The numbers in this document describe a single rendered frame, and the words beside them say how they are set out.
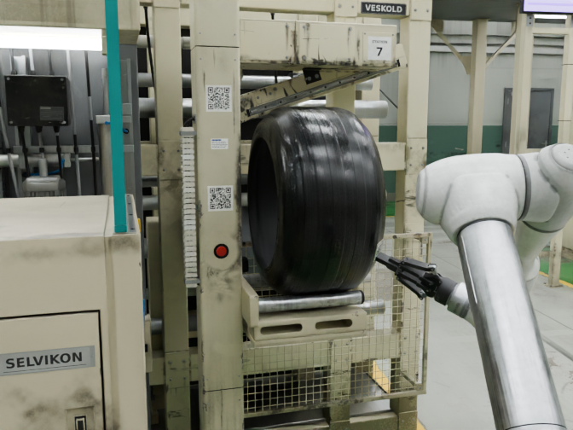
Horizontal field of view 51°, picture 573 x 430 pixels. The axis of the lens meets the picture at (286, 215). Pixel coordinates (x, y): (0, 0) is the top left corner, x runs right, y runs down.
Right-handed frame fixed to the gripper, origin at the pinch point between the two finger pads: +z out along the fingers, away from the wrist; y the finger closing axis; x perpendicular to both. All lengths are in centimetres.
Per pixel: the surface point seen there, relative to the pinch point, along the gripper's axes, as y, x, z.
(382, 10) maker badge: -36, 94, 59
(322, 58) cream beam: -32, 42, 55
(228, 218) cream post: -1.5, -18.3, 45.1
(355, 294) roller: 16.0, -2.5, 5.8
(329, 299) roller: 16.5, -9.5, 11.2
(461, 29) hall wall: 243, 972, 262
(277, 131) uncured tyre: -26.6, -2.9, 41.9
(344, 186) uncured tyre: -21.2, -5.4, 16.8
